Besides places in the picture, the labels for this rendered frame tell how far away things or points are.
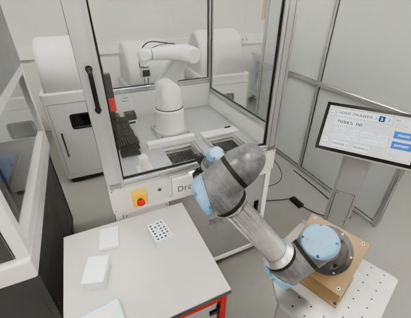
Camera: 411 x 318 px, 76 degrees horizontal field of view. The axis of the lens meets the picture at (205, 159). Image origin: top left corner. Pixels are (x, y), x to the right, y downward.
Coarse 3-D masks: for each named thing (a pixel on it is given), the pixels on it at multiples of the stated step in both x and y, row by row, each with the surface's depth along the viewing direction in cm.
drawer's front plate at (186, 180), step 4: (184, 176) 144; (188, 176) 144; (192, 176) 145; (172, 180) 141; (176, 180) 142; (180, 180) 143; (184, 180) 144; (188, 180) 146; (192, 180) 147; (172, 184) 142; (176, 184) 143; (180, 184) 144; (184, 184) 146; (188, 184) 147; (172, 188) 145; (176, 188) 144; (180, 188) 146; (184, 188) 147; (176, 192) 146; (180, 192) 147; (184, 192) 148
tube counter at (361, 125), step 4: (356, 124) 158; (360, 124) 157; (364, 124) 156; (368, 124) 156; (372, 124) 155; (376, 124) 154; (360, 128) 157; (364, 128) 156; (368, 128) 155; (372, 128) 154; (376, 128) 154; (380, 128) 153; (384, 128) 152; (388, 128) 151; (384, 132) 152; (388, 132) 151
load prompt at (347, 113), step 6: (342, 114) 162; (348, 114) 161; (354, 114) 159; (360, 114) 158; (366, 114) 157; (372, 114) 156; (378, 114) 155; (366, 120) 156; (372, 120) 155; (378, 120) 154; (384, 120) 153; (390, 120) 152
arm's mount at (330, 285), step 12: (312, 216) 111; (336, 228) 105; (348, 240) 101; (360, 240) 100; (348, 252) 100; (360, 252) 98; (348, 264) 98; (312, 276) 102; (324, 276) 100; (336, 276) 99; (348, 276) 97; (312, 288) 105; (324, 288) 100; (336, 288) 97; (324, 300) 102; (336, 300) 101
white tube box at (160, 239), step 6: (156, 222) 132; (150, 228) 129; (162, 228) 129; (168, 228) 129; (150, 234) 129; (156, 234) 126; (162, 234) 126; (156, 240) 122; (162, 240) 123; (168, 240) 126
